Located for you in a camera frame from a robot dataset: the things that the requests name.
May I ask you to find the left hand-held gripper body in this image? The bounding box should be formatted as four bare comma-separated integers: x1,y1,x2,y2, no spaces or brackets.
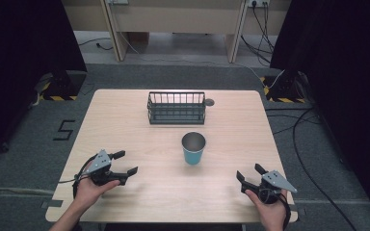
86,148,120,187

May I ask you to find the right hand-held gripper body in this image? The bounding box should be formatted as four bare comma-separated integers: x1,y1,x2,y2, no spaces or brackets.
258,169,299,205

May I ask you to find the blue cup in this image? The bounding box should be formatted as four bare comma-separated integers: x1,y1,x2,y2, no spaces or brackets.
181,131,207,167

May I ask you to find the black wire basket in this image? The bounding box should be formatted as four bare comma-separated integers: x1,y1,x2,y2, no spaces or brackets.
146,90,207,126

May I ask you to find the person's left hand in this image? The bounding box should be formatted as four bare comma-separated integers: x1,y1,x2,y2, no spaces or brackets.
73,177,122,208

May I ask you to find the person's right hand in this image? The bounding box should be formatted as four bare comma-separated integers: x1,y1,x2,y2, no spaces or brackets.
245,189,289,231

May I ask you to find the grey tape floor strip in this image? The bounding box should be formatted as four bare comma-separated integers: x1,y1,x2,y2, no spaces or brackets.
40,198,65,210

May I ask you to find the black stand base striped tape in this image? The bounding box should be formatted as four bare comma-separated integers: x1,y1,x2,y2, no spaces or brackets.
33,70,89,107
259,70,307,104

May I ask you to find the black curtain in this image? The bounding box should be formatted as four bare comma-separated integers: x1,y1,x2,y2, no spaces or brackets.
0,0,89,163
269,0,370,222

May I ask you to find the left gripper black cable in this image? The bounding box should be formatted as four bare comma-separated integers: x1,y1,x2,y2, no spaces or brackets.
58,153,98,198

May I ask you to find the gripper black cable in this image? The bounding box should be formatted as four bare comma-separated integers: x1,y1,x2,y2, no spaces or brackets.
278,192,293,231
58,153,98,198

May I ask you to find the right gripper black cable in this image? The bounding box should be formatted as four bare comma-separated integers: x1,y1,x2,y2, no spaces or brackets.
278,192,293,231

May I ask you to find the long black floor cable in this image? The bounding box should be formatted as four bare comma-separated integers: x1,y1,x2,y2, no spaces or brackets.
264,107,358,231

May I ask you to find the short black floor cable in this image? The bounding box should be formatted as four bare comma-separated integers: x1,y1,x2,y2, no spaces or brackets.
77,37,114,52

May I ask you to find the bundle of black power cables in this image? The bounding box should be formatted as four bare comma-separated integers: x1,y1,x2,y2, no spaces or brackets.
240,1,277,67

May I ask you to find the white wall socket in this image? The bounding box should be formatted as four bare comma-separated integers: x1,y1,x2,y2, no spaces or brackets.
247,0,272,9

